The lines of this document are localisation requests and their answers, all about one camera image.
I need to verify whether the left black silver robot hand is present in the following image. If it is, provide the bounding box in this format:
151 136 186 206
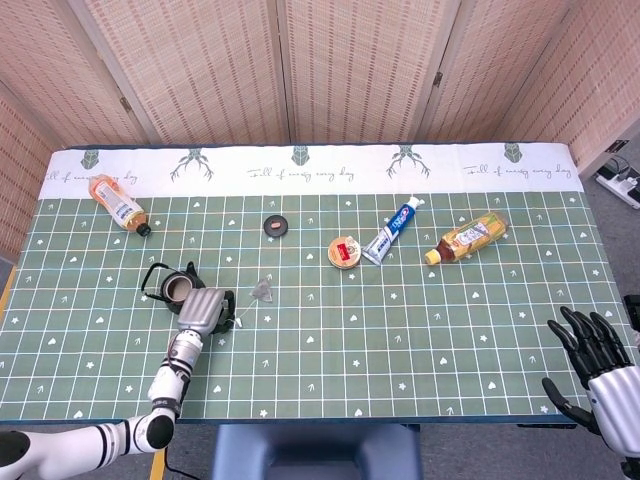
176 287 242 337

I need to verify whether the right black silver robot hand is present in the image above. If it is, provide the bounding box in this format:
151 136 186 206
542 306 640 454

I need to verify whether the tea bag with string tag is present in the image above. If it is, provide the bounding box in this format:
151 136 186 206
230 276 276 330

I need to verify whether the black teapot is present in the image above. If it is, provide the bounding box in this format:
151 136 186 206
141 261 207 316

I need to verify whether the black teapot lid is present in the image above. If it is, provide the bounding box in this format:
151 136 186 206
263 213 290 238

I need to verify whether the yellow drink bottle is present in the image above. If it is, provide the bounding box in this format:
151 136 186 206
424 211 511 266

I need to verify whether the black box device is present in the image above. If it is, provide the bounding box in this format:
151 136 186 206
623 294 640 331

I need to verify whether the green grid tablecloth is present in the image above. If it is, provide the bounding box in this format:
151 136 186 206
0 143 640 426

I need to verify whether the orange drink bottle black cap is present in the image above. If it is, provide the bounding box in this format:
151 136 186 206
88 173 153 238

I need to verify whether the round tin red label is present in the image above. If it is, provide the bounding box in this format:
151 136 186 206
327 235 363 270

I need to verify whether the blue padded seat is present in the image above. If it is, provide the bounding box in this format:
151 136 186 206
209 423 422 480

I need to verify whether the blue white toothpaste tube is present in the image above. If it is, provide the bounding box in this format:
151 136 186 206
361 195 423 266

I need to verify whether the white power strip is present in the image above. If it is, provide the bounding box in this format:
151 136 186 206
594 167 640 210

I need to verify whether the woven folding screen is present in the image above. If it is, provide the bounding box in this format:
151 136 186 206
0 0 640 261

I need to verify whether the black power cable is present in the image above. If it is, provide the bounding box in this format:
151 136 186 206
605 153 637 182

